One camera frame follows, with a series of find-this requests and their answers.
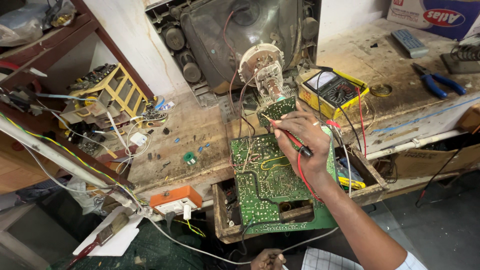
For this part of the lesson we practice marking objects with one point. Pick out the wooden drawer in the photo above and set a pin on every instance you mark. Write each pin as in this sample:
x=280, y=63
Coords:
x=369, y=180

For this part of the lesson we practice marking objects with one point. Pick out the small green neck circuit board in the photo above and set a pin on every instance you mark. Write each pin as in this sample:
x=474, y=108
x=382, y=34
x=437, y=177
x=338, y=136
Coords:
x=275, y=109

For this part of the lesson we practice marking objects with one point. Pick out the person's right hand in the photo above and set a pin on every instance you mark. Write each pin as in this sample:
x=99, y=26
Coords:
x=305, y=138

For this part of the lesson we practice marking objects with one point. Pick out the dark green cloth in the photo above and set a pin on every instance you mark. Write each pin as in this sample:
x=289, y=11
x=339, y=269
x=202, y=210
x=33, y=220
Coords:
x=157, y=247

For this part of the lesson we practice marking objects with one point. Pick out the grey television picture tube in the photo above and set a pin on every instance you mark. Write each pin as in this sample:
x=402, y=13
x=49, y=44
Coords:
x=240, y=41

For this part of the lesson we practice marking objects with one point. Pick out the person's left fingers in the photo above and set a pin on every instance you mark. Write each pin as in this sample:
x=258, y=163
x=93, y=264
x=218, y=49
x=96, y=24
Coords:
x=278, y=258

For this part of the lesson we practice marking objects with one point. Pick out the white flat board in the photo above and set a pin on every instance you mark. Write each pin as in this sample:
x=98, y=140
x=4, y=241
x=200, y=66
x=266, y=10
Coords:
x=122, y=240

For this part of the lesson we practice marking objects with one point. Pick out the clear plastic bag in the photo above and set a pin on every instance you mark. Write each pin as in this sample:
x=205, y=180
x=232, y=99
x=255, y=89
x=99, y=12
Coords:
x=26, y=20

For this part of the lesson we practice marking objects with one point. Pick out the white plastic pipe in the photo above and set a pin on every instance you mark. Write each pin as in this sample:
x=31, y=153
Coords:
x=412, y=143

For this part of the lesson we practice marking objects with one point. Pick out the printed cardboard carton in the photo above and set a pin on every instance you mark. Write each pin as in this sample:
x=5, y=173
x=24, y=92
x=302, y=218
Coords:
x=438, y=17

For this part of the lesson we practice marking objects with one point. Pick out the yellow analog multimeter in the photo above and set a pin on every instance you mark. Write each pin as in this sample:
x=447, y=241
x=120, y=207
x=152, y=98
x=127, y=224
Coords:
x=332, y=92

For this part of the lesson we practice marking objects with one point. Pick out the red multimeter probe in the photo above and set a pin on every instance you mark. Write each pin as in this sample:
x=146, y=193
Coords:
x=290, y=138

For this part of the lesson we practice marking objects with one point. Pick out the metal soldering iron stand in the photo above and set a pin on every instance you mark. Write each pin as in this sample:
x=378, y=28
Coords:
x=463, y=60

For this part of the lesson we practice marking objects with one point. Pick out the orange white socket box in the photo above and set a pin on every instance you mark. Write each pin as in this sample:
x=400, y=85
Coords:
x=175, y=198

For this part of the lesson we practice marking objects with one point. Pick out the brown wooden shelf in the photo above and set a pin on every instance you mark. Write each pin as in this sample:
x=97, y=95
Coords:
x=48, y=45

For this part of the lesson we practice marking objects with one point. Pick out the white tube light fitting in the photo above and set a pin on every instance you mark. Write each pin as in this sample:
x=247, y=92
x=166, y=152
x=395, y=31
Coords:
x=56, y=157

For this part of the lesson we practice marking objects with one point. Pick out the white checked shirt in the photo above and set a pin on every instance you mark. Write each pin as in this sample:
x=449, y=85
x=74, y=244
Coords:
x=330, y=260

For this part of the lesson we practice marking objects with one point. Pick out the brown cardboard box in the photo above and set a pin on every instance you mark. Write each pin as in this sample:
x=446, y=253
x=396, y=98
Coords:
x=431, y=161

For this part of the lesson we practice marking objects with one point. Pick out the grey remote control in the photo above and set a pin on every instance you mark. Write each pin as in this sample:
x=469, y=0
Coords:
x=409, y=43

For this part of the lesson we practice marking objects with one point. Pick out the round brass tin lid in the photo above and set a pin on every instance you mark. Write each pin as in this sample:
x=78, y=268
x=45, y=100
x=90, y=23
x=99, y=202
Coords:
x=381, y=90

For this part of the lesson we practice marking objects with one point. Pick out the green solder spool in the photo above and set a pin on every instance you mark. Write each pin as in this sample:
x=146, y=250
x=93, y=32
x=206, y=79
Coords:
x=189, y=158

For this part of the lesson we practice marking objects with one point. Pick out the white charger adapter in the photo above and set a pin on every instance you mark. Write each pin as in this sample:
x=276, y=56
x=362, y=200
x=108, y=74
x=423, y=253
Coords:
x=138, y=138

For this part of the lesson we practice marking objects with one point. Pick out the large green circuit board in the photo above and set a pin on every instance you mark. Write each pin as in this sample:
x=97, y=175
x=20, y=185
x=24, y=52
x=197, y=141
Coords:
x=262, y=187

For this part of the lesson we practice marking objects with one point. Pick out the person's left hand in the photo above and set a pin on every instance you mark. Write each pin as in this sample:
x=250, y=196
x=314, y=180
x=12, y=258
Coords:
x=267, y=260

